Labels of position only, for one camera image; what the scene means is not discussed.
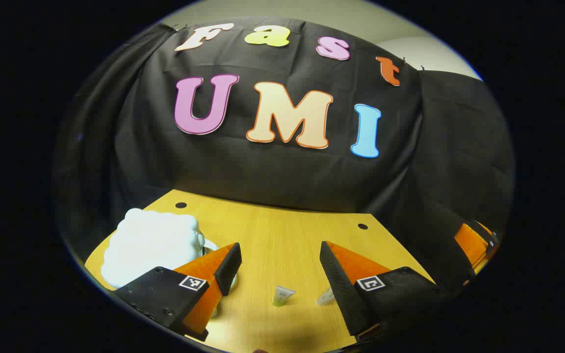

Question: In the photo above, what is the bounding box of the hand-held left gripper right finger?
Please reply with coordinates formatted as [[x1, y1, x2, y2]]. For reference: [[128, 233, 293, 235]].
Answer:
[[319, 240, 452, 339]]

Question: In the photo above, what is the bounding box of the white tube with green end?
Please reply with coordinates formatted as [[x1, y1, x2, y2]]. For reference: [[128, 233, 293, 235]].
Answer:
[[272, 286, 296, 308]]

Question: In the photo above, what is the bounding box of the black backdrop cloth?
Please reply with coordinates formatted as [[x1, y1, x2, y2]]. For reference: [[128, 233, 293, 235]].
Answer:
[[52, 17, 516, 295]]

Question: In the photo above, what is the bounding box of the white bumpy suitcase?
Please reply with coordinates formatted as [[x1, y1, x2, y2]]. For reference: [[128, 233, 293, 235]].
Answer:
[[100, 208, 238, 318]]

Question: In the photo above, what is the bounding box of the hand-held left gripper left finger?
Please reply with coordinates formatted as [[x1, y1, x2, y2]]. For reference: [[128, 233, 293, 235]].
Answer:
[[115, 242, 243, 342]]

